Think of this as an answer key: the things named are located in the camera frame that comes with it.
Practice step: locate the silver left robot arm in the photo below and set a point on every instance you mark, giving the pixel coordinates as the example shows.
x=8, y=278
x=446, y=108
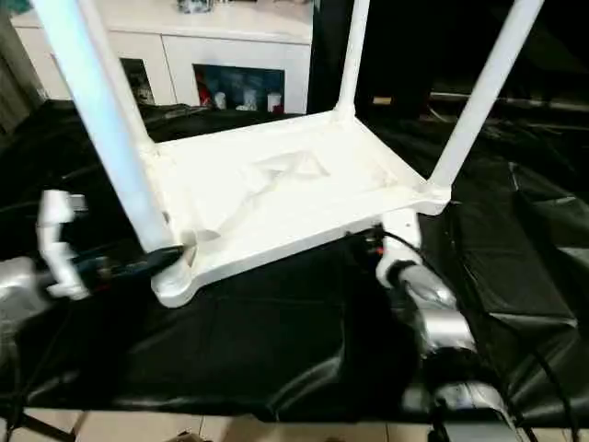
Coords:
x=23, y=295

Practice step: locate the black mat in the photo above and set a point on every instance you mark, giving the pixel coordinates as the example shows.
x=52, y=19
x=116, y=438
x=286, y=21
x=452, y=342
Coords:
x=276, y=341

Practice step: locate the small tan tag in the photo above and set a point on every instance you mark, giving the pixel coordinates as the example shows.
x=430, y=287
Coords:
x=383, y=100

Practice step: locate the black stand leg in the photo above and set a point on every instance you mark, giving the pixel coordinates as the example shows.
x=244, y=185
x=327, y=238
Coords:
x=37, y=425

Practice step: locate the grey curtain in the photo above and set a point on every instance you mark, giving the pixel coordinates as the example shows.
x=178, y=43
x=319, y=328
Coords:
x=17, y=74

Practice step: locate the white glass-door cabinet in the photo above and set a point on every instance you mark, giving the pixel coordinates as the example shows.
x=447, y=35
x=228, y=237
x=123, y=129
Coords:
x=212, y=37

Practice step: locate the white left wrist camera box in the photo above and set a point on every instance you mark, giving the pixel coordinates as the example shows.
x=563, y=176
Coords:
x=60, y=244

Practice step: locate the black metal rail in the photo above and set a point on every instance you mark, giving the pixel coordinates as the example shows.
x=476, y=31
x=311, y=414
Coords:
x=511, y=98

